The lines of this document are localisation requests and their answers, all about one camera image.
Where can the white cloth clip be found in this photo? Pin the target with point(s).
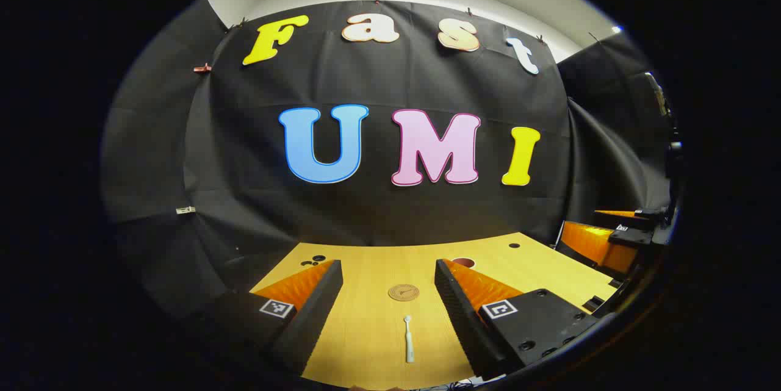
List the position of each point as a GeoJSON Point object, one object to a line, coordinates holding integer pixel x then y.
{"type": "Point", "coordinates": [185, 210]}

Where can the round brown coaster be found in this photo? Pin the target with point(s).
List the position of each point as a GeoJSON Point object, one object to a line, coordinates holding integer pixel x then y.
{"type": "Point", "coordinates": [403, 292]}

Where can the red cloth clip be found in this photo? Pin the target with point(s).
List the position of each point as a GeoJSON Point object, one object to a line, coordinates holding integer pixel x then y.
{"type": "Point", "coordinates": [202, 68]}

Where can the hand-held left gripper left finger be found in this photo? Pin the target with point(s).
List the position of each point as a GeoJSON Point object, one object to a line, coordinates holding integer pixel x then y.
{"type": "Point", "coordinates": [320, 305]}

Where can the pale green toothbrush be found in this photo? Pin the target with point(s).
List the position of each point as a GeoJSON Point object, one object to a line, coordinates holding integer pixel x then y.
{"type": "Point", "coordinates": [408, 342]}

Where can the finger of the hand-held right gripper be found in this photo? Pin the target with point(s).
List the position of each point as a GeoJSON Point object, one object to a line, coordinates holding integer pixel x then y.
{"type": "Point", "coordinates": [631, 235]}
{"type": "Point", "coordinates": [616, 220]}

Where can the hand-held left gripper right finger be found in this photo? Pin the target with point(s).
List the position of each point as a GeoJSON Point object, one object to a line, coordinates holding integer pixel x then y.
{"type": "Point", "coordinates": [454, 312]}

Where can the black backdrop cloth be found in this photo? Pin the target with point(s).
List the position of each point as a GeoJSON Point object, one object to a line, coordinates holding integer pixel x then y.
{"type": "Point", "coordinates": [244, 135]}

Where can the wooden desktop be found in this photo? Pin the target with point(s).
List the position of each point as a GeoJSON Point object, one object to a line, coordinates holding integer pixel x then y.
{"type": "Point", "coordinates": [378, 318]}

